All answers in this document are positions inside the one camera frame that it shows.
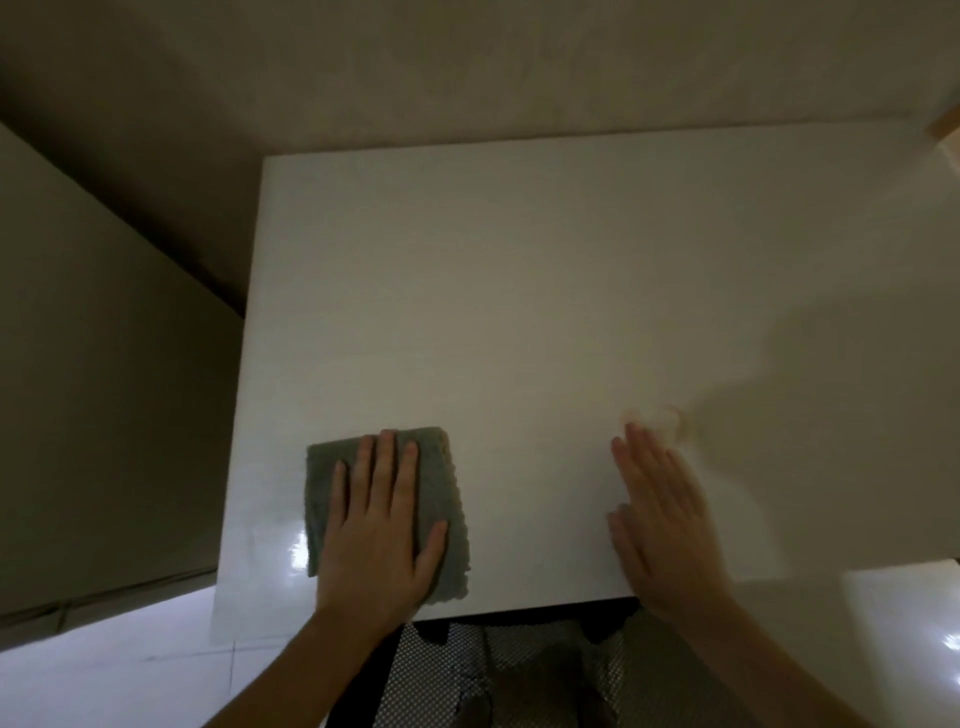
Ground person's left hand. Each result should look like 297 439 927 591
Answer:
313 428 451 639

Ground person's right hand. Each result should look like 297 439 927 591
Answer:
607 421 736 631

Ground grey-green wiping cloth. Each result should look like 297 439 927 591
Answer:
303 427 474 605

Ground person's left forearm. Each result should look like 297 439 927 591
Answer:
198 599 406 728

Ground person's dotted trousers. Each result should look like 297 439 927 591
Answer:
389 611 751 728

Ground white wooden table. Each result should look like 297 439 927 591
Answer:
209 112 960 646

